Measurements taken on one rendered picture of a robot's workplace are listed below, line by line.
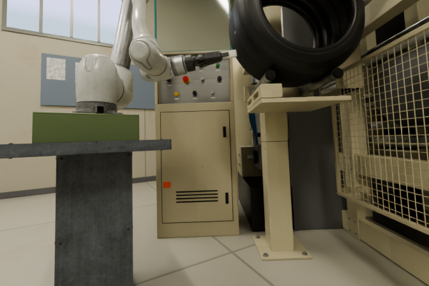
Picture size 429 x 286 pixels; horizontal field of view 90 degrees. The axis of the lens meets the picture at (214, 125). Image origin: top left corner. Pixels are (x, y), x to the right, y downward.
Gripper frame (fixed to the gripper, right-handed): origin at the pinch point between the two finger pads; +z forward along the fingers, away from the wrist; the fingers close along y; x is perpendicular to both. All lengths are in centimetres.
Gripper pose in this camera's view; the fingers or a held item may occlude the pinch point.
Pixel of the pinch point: (228, 54)
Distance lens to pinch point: 102.6
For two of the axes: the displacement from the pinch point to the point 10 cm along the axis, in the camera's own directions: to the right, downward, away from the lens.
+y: 0.9, 0.3, 10.0
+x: 1.8, 9.8, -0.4
